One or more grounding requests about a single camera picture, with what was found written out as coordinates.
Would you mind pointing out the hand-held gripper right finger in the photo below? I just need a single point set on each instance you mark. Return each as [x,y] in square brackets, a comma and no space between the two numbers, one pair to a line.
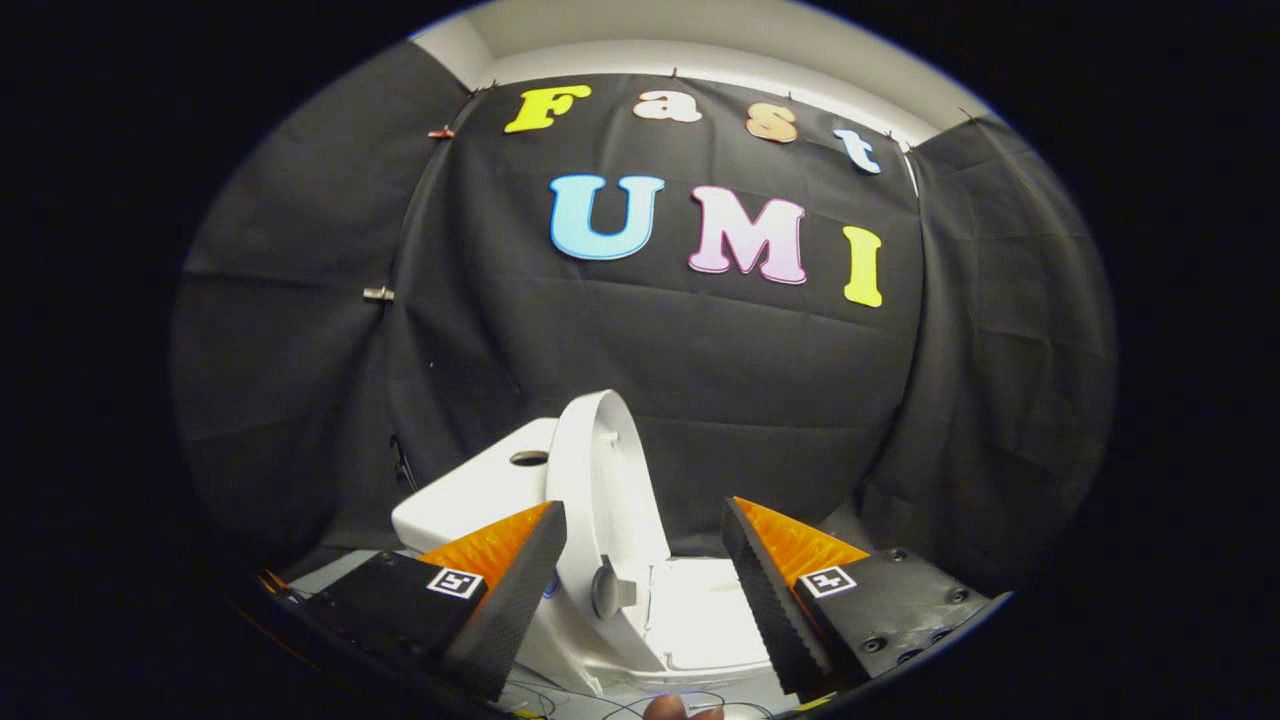
[765,600]

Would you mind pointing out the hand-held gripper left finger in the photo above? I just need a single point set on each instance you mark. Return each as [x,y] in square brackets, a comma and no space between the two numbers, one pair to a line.
[520,600]

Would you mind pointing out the white toilet seat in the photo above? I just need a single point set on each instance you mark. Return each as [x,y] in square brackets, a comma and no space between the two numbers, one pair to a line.
[715,610]

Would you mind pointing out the white ceramic toilet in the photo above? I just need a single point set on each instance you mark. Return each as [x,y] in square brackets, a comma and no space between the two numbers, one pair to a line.
[470,500]

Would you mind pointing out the black backdrop cloth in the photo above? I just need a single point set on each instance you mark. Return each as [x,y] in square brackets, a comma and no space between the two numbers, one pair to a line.
[700,380]

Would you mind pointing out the silver metal clip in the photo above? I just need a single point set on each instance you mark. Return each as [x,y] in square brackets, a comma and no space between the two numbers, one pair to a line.
[378,293]

